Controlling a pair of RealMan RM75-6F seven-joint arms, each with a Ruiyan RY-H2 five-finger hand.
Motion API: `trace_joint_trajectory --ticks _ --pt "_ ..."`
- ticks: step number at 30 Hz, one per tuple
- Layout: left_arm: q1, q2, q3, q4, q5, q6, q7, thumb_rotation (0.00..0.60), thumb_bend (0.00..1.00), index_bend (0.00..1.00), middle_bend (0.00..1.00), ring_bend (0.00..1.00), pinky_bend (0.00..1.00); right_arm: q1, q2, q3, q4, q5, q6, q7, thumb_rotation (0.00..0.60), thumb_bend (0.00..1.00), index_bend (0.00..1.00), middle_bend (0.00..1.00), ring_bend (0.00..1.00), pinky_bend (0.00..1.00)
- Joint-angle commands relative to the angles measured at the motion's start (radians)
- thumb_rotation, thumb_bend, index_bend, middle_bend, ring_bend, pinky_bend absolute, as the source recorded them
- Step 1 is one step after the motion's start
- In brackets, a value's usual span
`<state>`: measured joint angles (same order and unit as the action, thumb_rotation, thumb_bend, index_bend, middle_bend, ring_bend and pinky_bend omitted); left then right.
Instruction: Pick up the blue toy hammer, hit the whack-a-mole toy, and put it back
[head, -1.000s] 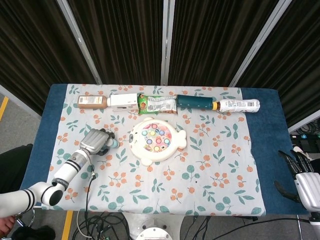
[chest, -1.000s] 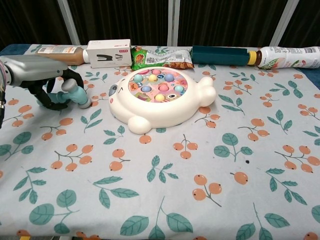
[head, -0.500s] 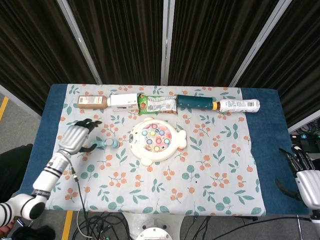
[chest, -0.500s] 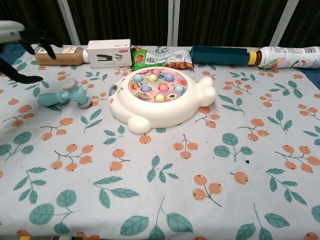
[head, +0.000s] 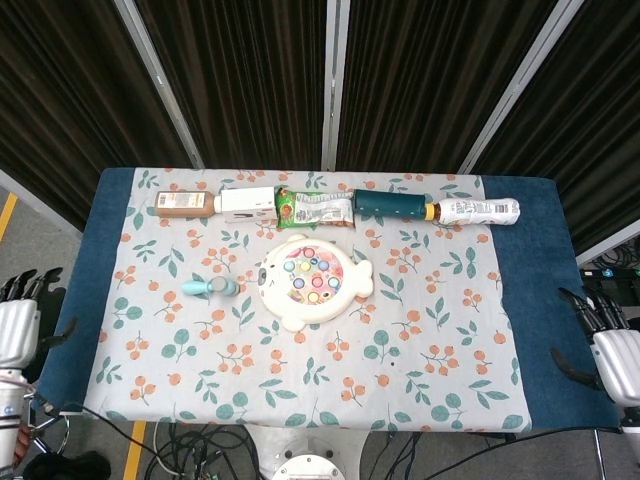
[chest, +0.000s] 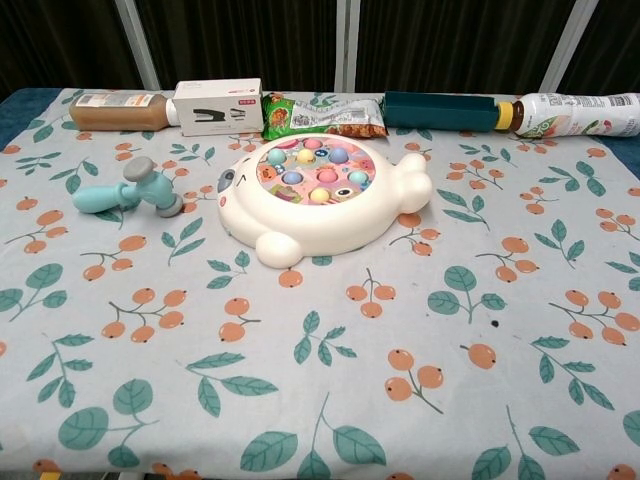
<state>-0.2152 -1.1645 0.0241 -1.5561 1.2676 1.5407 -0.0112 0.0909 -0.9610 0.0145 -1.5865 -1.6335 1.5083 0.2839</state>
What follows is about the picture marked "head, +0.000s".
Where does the dark blue table cover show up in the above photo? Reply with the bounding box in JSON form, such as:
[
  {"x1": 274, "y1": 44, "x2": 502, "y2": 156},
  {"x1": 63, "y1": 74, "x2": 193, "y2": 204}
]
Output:
[{"x1": 38, "y1": 167, "x2": 624, "y2": 435}]

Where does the brown drink bottle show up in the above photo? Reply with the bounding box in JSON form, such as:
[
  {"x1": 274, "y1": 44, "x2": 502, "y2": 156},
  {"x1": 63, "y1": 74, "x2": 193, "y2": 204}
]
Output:
[{"x1": 154, "y1": 190, "x2": 225, "y2": 219}]

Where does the left silver and black robot hand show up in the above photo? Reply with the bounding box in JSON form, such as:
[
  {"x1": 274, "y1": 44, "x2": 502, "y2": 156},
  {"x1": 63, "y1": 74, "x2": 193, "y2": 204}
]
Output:
[{"x1": 0, "y1": 267, "x2": 79, "y2": 370}]

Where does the white-label bottle with yellow cap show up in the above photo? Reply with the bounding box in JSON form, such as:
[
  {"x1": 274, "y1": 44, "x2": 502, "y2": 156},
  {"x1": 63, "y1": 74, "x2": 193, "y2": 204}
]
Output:
[{"x1": 423, "y1": 196, "x2": 522, "y2": 228}]

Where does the black floor cable bundle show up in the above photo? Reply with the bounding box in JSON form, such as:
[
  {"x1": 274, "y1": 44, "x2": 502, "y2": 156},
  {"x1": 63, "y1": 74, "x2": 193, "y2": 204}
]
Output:
[{"x1": 144, "y1": 420, "x2": 269, "y2": 480}]

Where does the silver metal partition post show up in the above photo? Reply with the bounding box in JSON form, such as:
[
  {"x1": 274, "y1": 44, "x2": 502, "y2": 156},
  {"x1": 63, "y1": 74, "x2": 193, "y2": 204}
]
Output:
[
  {"x1": 112, "y1": 0, "x2": 205, "y2": 170},
  {"x1": 319, "y1": 0, "x2": 352, "y2": 172},
  {"x1": 457, "y1": 0, "x2": 587, "y2": 176}
]

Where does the black power strip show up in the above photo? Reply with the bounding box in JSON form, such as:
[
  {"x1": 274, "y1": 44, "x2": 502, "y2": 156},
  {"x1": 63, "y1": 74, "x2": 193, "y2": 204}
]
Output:
[{"x1": 579, "y1": 265, "x2": 640, "y2": 282}]

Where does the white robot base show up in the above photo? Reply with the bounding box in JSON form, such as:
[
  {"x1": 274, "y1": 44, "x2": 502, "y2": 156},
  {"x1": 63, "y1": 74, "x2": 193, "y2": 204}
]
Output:
[{"x1": 247, "y1": 423, "x2": 374, "y2": 480}]

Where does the floral orange berry tablecloth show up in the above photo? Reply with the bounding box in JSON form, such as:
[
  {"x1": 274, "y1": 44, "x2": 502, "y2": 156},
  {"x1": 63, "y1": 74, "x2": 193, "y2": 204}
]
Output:
[{"x1": 82, "y1": 167, "x2": 533, "y2": 434}]

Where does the black floor object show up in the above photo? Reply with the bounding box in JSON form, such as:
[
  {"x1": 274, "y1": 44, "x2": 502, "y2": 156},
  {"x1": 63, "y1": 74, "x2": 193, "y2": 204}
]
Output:
[{"x1": 22, "y1": 448, "x2": 112, "y2": 480}]

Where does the white whack-a-mole toy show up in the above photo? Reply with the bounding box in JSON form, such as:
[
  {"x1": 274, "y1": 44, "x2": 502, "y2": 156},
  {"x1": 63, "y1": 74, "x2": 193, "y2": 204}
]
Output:
[{"x1": 255, "y1": 233, "x2": 375, "y2": 332}]

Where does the dark teal long box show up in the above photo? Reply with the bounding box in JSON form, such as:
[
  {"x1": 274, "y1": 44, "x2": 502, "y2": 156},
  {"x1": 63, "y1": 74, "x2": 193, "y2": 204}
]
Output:
[{"x1": 352, "y1": 189, "x2": 428, "y2": 220}]

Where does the green snack bag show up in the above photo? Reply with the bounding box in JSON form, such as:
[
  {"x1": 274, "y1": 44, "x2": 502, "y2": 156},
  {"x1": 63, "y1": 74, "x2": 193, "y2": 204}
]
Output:
[{"x1": 273, "y1": 187, "x2": 357, "y2": 231}]

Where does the light blue toy hammer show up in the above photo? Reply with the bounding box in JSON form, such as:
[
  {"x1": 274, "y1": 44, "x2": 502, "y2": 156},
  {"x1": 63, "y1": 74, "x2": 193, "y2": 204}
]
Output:
[{"x1": 180, "y1": 275, "x2": 239, "y2": 298}]

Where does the dark pleated backdrop curtain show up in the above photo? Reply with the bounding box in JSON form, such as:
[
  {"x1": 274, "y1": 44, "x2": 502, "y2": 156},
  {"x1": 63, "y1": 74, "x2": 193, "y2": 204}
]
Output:
[{"x1": 0, "y1": 0, "x2": 640, "y2": 257}]

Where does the right silver and black robot hand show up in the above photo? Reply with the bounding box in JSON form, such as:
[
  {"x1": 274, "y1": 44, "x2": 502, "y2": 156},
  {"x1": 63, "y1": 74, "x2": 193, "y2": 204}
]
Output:
[{"x1": 549, "y1": 287, "x2": 640, "y2": 407}]

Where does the white stapler box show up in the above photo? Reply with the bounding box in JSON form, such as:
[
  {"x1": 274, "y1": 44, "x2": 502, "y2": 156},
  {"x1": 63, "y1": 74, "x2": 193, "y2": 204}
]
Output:
[{"x1": 220, "y1": 186, "x2": 278, "y2": 225}]

